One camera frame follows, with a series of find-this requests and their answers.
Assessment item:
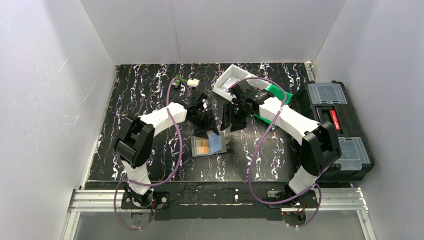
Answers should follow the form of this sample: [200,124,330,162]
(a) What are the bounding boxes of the yellow credit card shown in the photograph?
[194,137,210,155]

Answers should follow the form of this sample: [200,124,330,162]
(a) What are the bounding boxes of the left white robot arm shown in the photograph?
[114,90,220,196]

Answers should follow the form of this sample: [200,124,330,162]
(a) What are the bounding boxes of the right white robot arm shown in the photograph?
[220,81,342,196]

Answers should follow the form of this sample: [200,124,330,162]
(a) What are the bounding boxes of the cards in white bin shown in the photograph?
[221,77,240,92]

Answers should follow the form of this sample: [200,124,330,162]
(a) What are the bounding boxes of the green white pipe fitting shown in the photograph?
[171,74,200,89]

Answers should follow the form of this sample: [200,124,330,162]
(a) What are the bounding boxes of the white two-compartment bin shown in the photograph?
[212,64,256,101]

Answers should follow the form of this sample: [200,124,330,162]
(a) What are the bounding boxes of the green plastic bin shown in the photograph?
[253,83,293,125]

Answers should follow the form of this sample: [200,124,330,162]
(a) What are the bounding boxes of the black tool box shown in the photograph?
[292,80,375,183]

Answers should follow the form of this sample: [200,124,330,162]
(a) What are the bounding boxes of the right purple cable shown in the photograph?
[236,76,323,229]

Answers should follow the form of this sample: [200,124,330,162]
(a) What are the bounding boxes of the purple cable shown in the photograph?
[236,76,323,229]
[113,76,193,231]

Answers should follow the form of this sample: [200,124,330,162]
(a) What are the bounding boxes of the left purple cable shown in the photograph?
[113,76,193,231]

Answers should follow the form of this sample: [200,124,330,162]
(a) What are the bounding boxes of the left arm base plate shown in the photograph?
[121,190,170,210]

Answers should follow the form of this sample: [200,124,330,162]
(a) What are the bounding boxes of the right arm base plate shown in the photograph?
[263,189,321,210]

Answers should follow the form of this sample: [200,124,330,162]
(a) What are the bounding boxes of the aluminium frame rail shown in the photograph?
[62,187,376,240]

